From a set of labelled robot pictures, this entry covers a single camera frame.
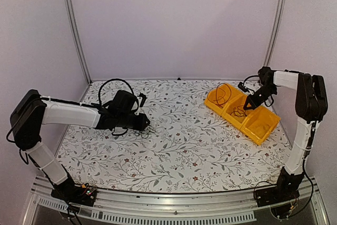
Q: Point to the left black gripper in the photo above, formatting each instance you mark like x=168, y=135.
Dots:
x=141, y=124

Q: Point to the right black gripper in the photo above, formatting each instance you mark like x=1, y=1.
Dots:
x=255, y=106

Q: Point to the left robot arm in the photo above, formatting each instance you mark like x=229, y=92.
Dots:
x=35, y=110

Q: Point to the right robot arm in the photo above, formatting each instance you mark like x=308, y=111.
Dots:
x=311, y=105

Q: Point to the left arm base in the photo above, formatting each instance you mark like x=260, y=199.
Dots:
x=70, y=192

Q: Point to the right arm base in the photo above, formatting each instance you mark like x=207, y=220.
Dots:
x=279, y=195

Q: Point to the yellow bin middle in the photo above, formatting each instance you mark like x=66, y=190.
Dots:
x=236, y=115

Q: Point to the yellow bin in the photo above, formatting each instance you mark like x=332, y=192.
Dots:
x=236, y=115
x=259, y=124
x=220, y=98

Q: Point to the floral table mat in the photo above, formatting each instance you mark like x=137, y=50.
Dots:
x=186, y=147

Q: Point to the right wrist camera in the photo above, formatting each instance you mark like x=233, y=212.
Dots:
x=246, y=88

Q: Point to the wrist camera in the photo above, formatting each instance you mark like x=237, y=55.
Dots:
x=246, y=88
x=140, y=101

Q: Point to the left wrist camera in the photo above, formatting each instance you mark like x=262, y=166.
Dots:
x=140, y=101

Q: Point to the aluminium front rail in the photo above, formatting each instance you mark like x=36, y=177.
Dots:
x=121, y=207

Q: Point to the right aluminium post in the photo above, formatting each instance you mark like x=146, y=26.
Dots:
x=274, y=32

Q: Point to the aluminium post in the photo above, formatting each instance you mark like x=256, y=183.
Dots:
x=77, y=40
x=274, y=32

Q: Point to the left aluminium post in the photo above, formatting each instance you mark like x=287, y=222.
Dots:
x=77, y=40

